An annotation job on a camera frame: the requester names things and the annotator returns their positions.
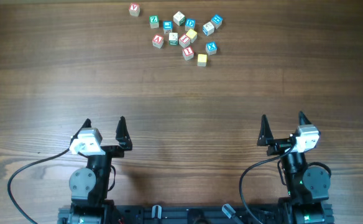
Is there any white green picture block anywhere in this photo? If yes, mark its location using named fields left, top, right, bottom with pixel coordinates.
left=168, top=32, right=178, bottom=45

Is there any blue picture block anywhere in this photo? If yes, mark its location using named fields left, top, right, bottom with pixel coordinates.
left=211, top=14, right=223, bottom=29
left=163, top=21, right=173, bottom=34

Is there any white blue side block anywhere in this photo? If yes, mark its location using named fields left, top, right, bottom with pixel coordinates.
left=203, top=22, right=215, bottom=36

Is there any blue X letter block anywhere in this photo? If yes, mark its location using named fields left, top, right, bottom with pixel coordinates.
left=206, top=42, right=218, bottom=55

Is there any green Z letter block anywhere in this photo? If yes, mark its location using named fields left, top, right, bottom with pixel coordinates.
left=149, top=15, right=159, bottom=29

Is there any yellow top block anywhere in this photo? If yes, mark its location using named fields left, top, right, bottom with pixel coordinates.
left=186, top=29, right=198, bottom=43

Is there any blue D letter block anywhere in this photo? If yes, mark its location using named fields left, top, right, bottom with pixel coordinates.
left=185, top=18, right=196, bottom=31

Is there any red i block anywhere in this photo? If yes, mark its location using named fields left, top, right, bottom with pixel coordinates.
left=182, top=47, right=194, bottom=60
left=178, top=34, right=191, bottom=49

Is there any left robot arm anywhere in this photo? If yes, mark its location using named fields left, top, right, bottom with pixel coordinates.
left=57, top=116, right=132, bottom=224

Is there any white green top block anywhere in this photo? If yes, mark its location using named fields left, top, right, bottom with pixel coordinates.
left=173, top=11, right=186, bottom=26

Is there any red V letter block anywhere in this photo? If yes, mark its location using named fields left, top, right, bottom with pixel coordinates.
left=129, top=3, right=140, bottom=17

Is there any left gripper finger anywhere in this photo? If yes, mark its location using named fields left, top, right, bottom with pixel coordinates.
left=71, top=118, right=91, bottom=139
left=116, top=116, right=132, bottom=151

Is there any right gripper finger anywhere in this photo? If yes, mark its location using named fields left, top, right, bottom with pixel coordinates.
left=257, top=114, right=274, bottom=146
left=298, top=111, right=311, bottom=126

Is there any red I block upper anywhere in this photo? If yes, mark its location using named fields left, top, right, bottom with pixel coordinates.
left=178, top=34, right=191, bottom=49

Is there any red A letter block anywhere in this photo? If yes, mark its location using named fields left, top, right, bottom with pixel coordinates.
left=152, top=34, right=164, bottom=49

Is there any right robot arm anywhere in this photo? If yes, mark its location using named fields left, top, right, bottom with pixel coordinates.
left=257, top=112, right=334, bottom=223

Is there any red I block lower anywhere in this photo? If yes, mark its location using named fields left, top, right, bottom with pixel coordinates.
left=182, top=47, right=194, bottom=60

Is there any yellow S letter block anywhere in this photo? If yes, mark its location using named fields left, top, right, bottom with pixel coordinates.
left=197, top=54, right=208, bottom=67

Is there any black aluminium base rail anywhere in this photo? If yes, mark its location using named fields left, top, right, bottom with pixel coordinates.
left=57, top=203, right=335, bottom=224

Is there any blue picture block right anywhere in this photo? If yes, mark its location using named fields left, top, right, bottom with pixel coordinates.
left=211, top=14, right=223, bottom=29

